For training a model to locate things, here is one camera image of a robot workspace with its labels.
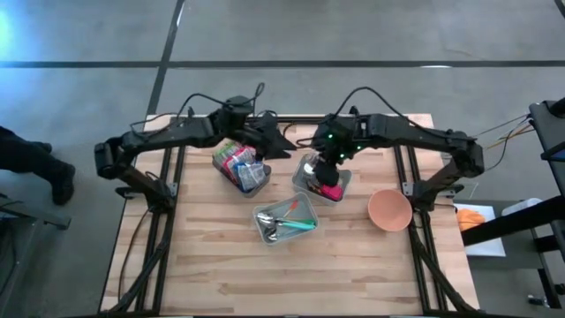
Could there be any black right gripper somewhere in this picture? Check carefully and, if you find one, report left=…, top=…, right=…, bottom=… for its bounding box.
left=310, top=113, right=368, bottom=187

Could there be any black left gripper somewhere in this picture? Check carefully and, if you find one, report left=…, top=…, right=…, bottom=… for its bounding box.
left=245, top=111, right=298, bottom=162

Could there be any red snack packet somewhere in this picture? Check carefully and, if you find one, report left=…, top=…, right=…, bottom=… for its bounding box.
left=320, top=183, right=345, bottom=203

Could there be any light grey plastic bin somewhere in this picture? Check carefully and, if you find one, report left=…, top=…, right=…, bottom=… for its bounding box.
left=291, top=152, right=353, bottom=208
left=252, top=191, right=320, bottom=246

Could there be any red yellow ramen packet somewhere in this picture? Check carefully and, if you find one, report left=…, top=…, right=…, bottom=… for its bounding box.
left=222, top=147, right=258, bottom=179

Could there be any clear colourful candy packet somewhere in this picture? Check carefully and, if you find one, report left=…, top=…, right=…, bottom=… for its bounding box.
left=213, top=140, right=245, bottom=168

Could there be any spoon with teal handle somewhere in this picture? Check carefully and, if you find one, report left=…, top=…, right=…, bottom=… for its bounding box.
left=257, top=212, right=318, bottom=231

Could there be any dark grey plastic bin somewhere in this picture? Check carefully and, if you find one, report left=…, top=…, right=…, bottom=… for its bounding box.
left=211, top=140, right=273, bottom=199

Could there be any orange cloth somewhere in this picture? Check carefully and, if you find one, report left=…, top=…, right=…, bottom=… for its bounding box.
left=456, top=208, right=486, bottom=232

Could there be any white paper sheet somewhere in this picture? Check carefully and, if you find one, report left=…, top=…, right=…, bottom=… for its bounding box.
left=453, top=202, right=507, bottom=258

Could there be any grey box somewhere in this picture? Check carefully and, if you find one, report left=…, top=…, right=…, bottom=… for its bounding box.
left=501, top=197, right=543, bottom=217

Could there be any black cart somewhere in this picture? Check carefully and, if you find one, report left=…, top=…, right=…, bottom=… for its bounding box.
left=461, top=96, right=565, bottom=310

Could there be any person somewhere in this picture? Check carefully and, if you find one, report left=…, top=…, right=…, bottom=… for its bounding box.
left=0, top=125, right=77, bottom=207

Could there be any grey metal stand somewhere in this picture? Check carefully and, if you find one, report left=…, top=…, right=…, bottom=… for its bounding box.
left=0, top=193, right=72, bottom=318

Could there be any spoon with red handle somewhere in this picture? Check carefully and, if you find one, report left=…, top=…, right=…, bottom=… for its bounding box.
left=282, top=200, right=301, bottom=219

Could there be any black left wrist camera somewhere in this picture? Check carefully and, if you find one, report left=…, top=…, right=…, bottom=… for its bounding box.
left=223, top=95, right=256, bottom=119

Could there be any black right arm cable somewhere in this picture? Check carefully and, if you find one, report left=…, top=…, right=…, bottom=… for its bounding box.
left=296, top=86, right=447, bottom=147

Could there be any black aluminium table frame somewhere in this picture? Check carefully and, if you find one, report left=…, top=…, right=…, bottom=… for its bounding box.
left=105, top=115, right=482, bottom=317

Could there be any coloured cable bundle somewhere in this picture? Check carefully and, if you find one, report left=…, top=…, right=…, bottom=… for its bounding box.
left=474, top=113, right=533, bottom=171

